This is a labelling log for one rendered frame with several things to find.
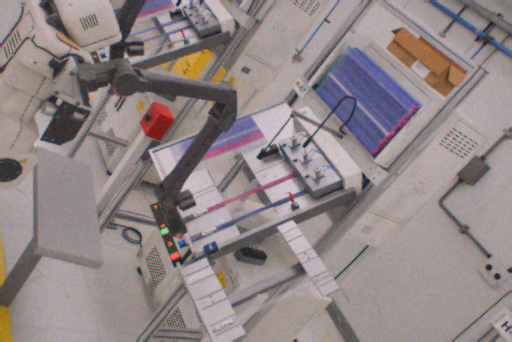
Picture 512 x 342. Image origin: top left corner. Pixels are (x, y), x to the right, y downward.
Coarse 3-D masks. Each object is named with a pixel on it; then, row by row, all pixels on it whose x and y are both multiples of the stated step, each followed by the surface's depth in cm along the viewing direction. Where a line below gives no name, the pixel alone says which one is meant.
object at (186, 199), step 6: (180, 192) 200; (186, 192) 200; (168, 198) 192; (180, 198) 197; (186, 198) 199; (192, 198) 200; (168, 204) 193; (174, 204) 196; (180, 204) 199; (186, 204) 199; (192, 204) 200
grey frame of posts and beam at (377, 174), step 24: (360, 0) 252; (312, 72) 265; (480, 72) 199; (288, 96) 272; (312, 96) 255; (456, 96) 203; (336, 120) 240; (432, 120) 209; (144, 168) 262; (240, 168) 288; (360, 168) 223; (384, 168) 218; (120, 192) 267; (288, 288) 243; (168, 312) 218; (144, 336) 222
